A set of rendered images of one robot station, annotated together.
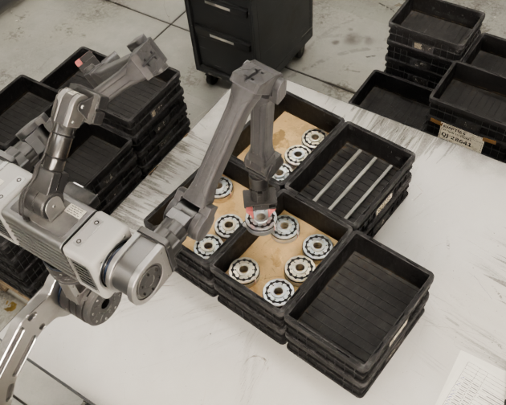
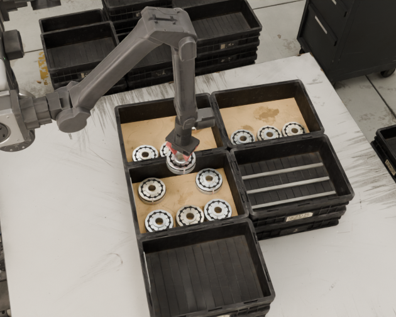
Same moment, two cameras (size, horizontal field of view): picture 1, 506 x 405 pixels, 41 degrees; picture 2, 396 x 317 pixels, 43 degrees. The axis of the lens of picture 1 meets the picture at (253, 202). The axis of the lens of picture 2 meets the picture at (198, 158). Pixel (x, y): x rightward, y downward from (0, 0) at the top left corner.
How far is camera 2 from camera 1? 0.77 m
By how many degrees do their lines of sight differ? 18
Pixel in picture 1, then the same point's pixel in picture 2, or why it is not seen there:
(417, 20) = not seen: outside the picture
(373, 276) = (239, 264)
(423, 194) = (350, 234)
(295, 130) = (288, 117)
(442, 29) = not seen: outside the picture
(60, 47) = not seen: outside the picture
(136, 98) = (222, 29)
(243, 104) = (138, 39)
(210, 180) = (88, 88)
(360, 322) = (196, 289)
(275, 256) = (185, 196)
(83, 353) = (22, 170)
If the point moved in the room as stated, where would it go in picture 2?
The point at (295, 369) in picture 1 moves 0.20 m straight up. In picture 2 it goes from (134, 285) to (130, 263)
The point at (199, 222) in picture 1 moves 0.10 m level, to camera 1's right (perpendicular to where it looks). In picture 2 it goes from (65, 116) to (95, 134)
